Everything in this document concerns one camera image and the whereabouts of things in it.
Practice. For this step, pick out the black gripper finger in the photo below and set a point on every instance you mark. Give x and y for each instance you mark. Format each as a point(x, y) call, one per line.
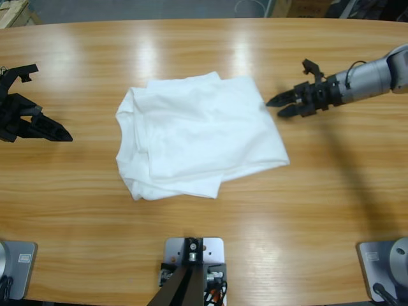
point(52, 127)
point(291, 111)
point(282, 98)
point(25, 134)

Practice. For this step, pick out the white mounting block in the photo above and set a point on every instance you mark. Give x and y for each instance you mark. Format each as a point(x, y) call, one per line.
point(213, 252)

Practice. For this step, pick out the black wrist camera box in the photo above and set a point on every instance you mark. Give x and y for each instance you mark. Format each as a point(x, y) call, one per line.
point(312, 68)
point(19, 71)

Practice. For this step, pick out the grey metal frame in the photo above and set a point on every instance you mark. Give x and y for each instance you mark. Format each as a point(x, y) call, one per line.
point(369, 9)

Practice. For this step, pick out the dark camera post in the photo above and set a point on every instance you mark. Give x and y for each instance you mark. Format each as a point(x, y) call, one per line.
point(188, 287)

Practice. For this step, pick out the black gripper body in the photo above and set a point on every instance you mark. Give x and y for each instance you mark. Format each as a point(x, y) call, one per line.
point(315, 95)
point(14, 111)

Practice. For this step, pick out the white T-shirt with black print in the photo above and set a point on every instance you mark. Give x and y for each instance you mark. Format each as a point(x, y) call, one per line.
point(197, 137)

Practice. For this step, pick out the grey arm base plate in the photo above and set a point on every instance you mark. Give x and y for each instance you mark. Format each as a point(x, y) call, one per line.
point(376, 264)
point(22, 271)

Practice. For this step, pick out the brown cardboard box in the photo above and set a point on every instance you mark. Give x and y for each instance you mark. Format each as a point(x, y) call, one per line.
point(303, 6)

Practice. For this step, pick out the black clamp with silver fittings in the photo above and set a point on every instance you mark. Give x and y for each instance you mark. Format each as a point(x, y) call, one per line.
point(218, 267)

